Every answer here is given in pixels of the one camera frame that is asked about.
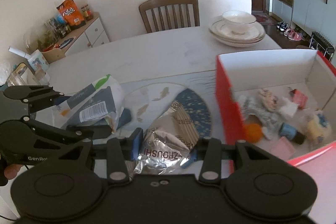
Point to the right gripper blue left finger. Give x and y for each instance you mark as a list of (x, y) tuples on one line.
[(136, 143)]

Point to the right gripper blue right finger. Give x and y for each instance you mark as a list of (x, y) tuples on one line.
[(192, 156)]

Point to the silver foil snack bag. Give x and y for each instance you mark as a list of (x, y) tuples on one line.
[(167, 142)]

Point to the white blue plastic bag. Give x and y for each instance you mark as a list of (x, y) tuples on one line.
[(100, 103)]

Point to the orange tangerine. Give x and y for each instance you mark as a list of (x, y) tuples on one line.
[(253, 132)]

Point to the clear plastic wrapper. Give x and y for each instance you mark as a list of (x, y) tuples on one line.
[(270, 121)]

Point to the pink ribbed small item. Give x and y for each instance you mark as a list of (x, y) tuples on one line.
[(283, 149)]

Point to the blue black small bottle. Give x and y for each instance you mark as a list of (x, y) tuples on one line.
[(291, 134)]

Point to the pink binder clip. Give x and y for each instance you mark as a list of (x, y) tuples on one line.
[(299, 98)]

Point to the left hand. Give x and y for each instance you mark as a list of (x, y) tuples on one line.
[(9, 169)]

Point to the blue gold table mat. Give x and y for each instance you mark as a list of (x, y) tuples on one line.
[(191, 111)]

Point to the glass pitcher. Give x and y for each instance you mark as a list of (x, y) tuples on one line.
[(21, 75)]

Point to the drinking glass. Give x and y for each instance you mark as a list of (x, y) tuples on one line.
[(42, 77)]

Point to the blue patterned tissue box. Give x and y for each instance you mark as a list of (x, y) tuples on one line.
[(38, 61)]

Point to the cardboard tray box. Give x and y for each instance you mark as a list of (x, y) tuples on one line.
[(54, 53)]

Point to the red white cardboard box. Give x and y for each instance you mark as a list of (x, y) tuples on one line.
[(283, 101)]

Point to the white sideboard cabinet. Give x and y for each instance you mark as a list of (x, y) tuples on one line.
[(91, 35)]

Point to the white stacked plates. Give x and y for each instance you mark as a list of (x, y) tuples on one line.
[(223, 34)]

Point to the red lid jars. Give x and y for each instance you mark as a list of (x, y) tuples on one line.
[(87, 13)]

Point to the orange snack bag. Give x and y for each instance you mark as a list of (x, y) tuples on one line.
[(71, 14)]

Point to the white bowl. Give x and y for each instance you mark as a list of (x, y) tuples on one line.
[(237, 21)]

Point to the brown wooden chair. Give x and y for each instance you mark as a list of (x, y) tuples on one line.
[(161, 15)]

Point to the black shoe rack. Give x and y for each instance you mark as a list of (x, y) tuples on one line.
[(320, 43)]

